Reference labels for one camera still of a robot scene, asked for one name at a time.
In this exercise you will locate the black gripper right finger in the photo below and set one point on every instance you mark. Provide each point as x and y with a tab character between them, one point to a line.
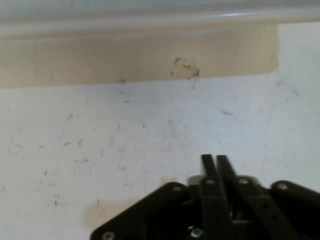
252	207

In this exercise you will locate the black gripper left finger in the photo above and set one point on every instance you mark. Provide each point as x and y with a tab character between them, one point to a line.
212	200

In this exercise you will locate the beige plastic bin wall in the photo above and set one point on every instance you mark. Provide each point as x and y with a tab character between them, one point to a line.
130	55

